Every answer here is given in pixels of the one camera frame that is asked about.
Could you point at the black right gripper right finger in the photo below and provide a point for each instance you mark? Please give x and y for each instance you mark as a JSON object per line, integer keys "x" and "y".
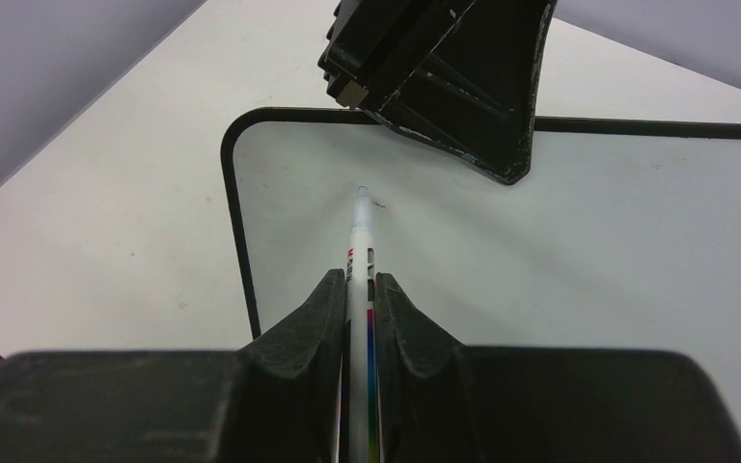
{"x": 445, "y": 401}

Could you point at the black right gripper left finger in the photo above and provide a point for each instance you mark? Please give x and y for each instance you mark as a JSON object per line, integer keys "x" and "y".
{"x": 274, "y": 400}

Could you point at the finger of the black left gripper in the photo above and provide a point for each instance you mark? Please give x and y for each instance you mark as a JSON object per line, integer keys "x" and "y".
{"x": 458, "y": 75}

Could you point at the white marker pen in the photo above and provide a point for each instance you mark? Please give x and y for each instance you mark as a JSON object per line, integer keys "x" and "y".
{"x": 359, "y": 425}

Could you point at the white whiteboard black frame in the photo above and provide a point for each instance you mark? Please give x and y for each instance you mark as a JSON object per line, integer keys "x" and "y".
{"x": 622, "y": 234}

